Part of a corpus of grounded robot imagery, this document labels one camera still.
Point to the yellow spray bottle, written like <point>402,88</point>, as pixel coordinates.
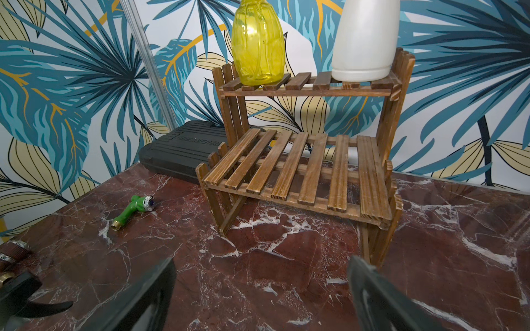
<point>258,44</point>

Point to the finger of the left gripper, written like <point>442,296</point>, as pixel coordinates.
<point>16,306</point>

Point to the left corner aluminium post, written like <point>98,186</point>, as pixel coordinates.
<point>143,46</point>

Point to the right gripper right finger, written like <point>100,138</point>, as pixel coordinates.
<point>380,305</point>

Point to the black plastic tool case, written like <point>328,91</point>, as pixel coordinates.
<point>178,153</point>

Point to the wooden two-tier shelf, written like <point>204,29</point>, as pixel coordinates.
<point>346,177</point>

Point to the green hose nozzle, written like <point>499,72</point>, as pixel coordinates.
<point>137,204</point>

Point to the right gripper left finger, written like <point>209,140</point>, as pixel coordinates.
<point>142,306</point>

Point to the white pink spray bottle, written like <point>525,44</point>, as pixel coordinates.
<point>366,40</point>

